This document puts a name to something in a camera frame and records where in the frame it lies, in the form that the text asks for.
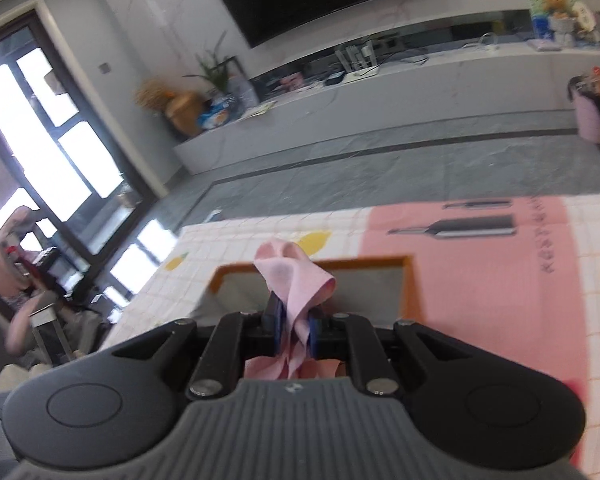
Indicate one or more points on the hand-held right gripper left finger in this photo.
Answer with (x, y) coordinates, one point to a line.
(278, 330)

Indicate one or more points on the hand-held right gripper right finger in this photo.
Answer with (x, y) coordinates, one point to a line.
(315, 335)

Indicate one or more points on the pink cloth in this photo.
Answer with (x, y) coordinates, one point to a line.
(285, 270)

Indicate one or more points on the orange cardboard box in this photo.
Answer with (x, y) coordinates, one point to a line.
(407, 290)

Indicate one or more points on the blue snack bags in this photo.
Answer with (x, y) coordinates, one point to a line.
(220, 115)

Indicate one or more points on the gold vase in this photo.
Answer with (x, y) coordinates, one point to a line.
(185, 112)

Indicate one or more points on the white marble television console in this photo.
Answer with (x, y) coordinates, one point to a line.
(380, 95)

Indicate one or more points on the small pink picture card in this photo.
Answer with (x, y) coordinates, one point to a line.
(291, 81)

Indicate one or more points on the white router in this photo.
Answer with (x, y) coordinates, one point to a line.
(357, 72)

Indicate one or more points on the dried flower bunch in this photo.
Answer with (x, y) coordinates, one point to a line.
(152, 94)

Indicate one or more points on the green plant in glass vase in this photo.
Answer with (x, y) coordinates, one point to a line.
(215, 67)

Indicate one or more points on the glass balcony door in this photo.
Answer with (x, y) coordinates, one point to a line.
(55, 160)

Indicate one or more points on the pink chair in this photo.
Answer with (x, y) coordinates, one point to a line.
(0, 265)

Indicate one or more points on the pink trash bin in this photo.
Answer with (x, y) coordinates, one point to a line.
(592, 115)

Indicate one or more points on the green picture card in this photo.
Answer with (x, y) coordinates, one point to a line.
(535, 5)

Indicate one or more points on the brown teddy bear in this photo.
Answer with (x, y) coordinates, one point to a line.
(556, 2)

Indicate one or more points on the wall switch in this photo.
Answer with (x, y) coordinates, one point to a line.
(104, 66)

